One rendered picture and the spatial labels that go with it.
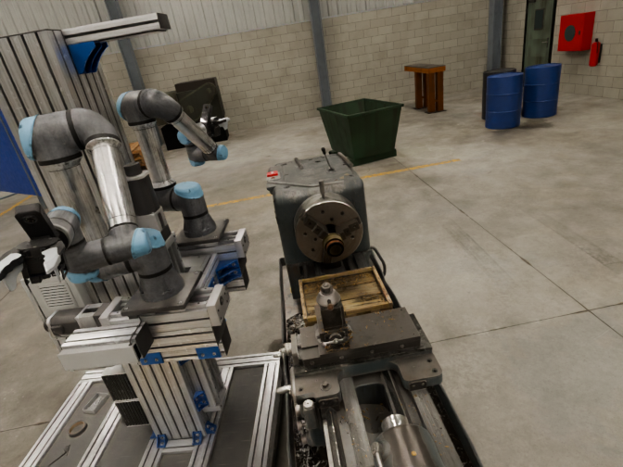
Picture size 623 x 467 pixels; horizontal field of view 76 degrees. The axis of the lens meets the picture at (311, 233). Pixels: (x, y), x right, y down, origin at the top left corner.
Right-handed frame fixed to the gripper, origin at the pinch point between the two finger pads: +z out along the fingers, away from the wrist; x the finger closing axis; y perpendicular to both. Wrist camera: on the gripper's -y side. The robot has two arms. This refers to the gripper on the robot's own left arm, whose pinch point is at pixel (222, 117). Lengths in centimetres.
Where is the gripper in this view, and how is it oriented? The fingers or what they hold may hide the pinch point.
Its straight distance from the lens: 234.0
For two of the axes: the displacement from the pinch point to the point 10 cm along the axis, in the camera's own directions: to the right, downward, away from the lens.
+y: 0.2, 8.8, 4.8
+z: 3.8, -4.5, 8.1
